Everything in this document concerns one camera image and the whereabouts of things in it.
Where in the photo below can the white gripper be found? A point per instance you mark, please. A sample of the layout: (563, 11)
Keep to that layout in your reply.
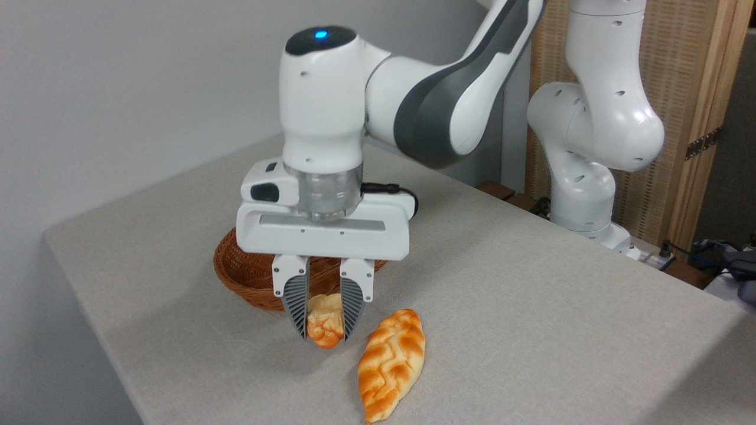
(331, 236)

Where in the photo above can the round golden bread roll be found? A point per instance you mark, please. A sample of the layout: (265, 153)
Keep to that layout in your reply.
(325, 321)

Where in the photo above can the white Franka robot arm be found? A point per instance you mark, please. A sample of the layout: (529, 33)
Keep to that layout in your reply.
(322, 106)

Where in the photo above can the brown wicker oval basket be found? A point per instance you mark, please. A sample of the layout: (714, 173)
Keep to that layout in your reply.
(251, 280)

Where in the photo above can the long braided bread loaf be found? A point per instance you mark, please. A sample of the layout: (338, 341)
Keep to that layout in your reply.
(391, 363)

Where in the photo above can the grey linen tablecloth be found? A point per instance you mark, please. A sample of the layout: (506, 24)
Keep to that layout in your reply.
(531, 330)

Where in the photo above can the white power strip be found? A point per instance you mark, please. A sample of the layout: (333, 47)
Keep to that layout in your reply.
(657, 260)

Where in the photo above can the metal screen hinge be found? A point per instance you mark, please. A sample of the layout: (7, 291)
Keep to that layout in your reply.
(703, 143)

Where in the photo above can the dark bag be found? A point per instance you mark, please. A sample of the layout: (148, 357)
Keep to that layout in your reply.
(732, 262)

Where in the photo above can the wooden rattan folding screen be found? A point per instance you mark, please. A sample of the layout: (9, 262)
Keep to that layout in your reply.
(685, 71)

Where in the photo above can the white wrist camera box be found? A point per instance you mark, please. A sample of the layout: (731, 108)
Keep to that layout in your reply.
(266, 186)

